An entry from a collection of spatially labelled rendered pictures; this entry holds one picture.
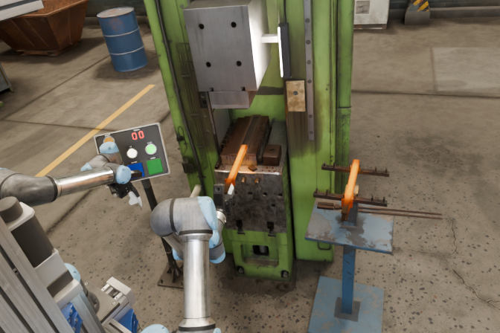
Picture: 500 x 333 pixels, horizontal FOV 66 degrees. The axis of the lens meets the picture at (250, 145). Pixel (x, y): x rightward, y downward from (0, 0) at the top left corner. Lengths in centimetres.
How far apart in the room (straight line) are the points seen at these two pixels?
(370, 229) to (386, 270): 85
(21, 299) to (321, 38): 151
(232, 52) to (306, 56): 36
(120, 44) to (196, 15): 475
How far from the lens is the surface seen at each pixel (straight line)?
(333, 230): 195
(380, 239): 193
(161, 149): 209
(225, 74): 186
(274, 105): 243
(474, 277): 290
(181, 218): 132
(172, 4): 199
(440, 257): 294
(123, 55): 657
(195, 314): 131
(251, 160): 208
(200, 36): 183
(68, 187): 153
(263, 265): 259
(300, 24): 186
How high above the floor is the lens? 215
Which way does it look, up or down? 33 degrees down
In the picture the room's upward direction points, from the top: 8 degrees counter-clockwise
